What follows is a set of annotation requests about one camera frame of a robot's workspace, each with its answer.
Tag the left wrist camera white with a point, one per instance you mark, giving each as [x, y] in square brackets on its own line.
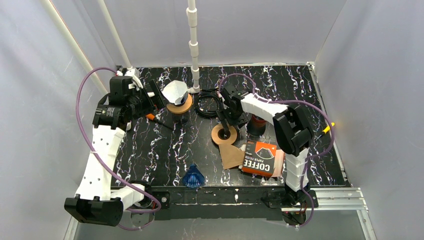
[134, 74]

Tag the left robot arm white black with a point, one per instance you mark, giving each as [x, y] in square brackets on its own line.
[103, 196]

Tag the orange coffee filter box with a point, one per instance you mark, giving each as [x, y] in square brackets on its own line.
[259, 158]

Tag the yellow handled screwdriver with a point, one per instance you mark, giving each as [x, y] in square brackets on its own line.
[325, 131]

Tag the white pvc pipe frame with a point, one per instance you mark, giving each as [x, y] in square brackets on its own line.
[116, 28]

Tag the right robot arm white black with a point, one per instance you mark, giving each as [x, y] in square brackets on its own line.
[293, 133]

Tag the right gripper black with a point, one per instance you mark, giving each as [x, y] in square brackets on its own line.
[226, 117]

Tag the orange handled screwdriver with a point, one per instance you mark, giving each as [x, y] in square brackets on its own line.
[154, 119]

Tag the glass carafe with brown collar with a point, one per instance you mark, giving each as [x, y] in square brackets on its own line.
[181, 118]

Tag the loose brown paper filter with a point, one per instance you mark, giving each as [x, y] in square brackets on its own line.
[231, 156]

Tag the blue plastic dripper cone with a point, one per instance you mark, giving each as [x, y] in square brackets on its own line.
[177, 99]

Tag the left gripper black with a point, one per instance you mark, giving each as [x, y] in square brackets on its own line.
[154, 96]

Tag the brown paper coffee filters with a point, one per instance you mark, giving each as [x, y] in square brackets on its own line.
[279, 160]

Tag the black red dripper cup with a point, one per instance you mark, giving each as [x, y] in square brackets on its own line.
[256, 126]

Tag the white paper coffee filter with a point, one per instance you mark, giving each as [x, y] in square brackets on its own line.
[175, 87]

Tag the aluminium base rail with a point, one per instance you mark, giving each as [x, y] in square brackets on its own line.
[232, 213]

